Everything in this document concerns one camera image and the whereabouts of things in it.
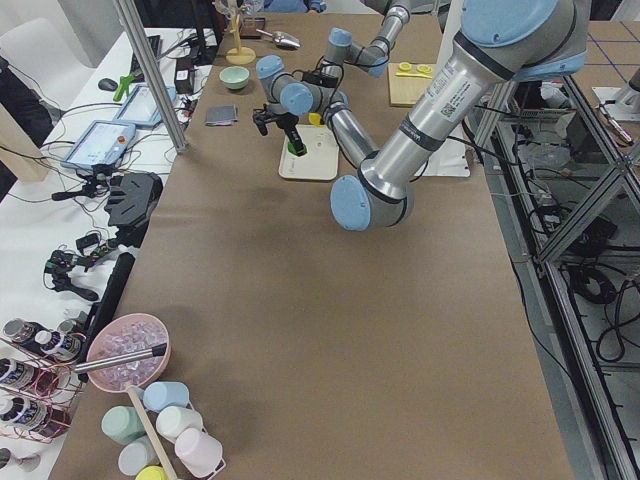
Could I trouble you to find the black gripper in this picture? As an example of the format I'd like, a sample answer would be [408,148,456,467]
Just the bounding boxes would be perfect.
[302,70,339,88]
[276,113,307,156]

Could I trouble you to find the yellow lemon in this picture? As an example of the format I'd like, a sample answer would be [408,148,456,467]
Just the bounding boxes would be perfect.
[308,112,323,126]

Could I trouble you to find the green lime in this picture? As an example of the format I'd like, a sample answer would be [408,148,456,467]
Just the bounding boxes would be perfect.
[287,141,299,156]

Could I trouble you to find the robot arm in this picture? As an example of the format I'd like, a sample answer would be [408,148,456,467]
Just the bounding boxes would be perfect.
[253,0,591,231]
[303,0,420,88]

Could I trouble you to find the white rabbit tray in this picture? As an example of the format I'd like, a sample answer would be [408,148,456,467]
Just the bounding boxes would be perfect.
[278,125,339,181]

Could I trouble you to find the metal scoop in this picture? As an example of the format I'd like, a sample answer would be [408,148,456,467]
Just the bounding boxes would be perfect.
[257,29,301,50]

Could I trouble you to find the yellow plastic knife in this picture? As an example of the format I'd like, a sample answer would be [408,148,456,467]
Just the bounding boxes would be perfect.
[394,71,433,79]

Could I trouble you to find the grey folded cloth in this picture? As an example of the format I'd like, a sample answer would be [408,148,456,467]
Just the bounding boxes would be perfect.
[205,105,238,126]

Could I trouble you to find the mint green bowl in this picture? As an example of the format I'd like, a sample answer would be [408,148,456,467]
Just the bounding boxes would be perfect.
[219,66,250,91]

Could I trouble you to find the wooden cutting board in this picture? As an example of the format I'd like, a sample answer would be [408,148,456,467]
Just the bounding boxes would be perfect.
[388,62,436,107]

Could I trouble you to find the wooden mug tree stand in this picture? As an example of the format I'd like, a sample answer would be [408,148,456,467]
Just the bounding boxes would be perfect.
[213,0,256,66]

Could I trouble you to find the teach pendant tablet far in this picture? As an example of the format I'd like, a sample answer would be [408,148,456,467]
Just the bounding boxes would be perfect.
[113,83,162,128]

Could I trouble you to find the teach pendant tablet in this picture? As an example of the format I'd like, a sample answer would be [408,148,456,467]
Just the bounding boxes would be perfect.
[113,83,162,128]
[60,120,137,171]

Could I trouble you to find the teach pendant tablet near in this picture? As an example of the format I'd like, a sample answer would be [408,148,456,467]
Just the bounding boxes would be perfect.
[60,120,137,171]

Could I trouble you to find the computer mouse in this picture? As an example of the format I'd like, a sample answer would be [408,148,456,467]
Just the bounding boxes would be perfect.
[98,78,118,92]

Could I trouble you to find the pink bowl with ice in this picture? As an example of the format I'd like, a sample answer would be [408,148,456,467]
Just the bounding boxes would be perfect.
[86,313,171,393]

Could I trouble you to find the blue plastic cup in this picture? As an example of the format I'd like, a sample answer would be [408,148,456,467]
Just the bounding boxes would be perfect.
[143,381,190,413]

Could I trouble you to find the white plastic cup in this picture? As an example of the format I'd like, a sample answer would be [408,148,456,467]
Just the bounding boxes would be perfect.
[155,406,204,443]

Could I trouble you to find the pink plastic cup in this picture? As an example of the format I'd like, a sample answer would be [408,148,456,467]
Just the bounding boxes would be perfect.
[174,427,226,478]

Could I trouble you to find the green plastic cup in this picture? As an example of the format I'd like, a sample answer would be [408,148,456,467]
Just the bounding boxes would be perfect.
[101,406,146,445]

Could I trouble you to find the aluminium frame post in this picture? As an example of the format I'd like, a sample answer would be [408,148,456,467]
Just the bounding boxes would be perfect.
[113,0,187,154]

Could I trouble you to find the copper wire bottle rack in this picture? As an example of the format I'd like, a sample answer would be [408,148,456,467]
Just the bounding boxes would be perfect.
[1,318,85,443]

